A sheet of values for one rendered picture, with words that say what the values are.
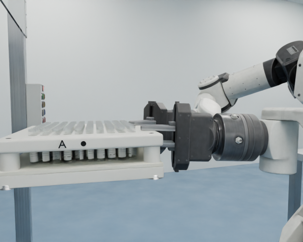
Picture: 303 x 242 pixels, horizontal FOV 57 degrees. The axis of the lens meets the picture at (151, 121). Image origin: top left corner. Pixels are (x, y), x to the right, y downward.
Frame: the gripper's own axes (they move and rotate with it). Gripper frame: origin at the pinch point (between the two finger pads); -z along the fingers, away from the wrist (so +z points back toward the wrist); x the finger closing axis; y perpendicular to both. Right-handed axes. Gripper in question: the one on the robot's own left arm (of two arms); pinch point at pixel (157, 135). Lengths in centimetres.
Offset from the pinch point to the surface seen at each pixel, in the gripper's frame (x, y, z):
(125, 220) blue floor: 106, 208, -2
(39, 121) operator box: 4, 74, -42
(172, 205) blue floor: 104, 241, 48
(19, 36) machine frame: -32, 73, -50
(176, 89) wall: -27, 382, 74
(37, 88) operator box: -10, 74, -43
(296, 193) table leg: 35, 73, 76
